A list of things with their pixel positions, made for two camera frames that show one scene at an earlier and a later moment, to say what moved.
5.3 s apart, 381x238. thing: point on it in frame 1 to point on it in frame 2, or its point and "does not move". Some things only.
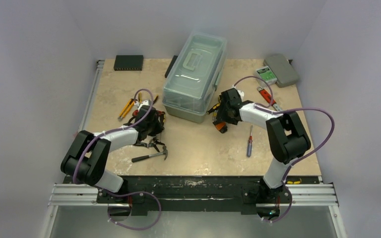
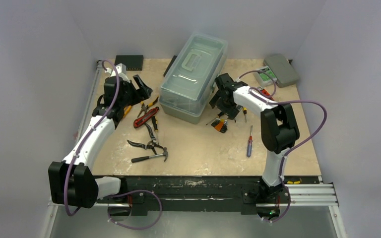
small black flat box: (171, 64) does not move
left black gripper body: (154, 127) to (131, 96)
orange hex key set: (221, 126) does not move
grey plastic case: (280, 67) does not move
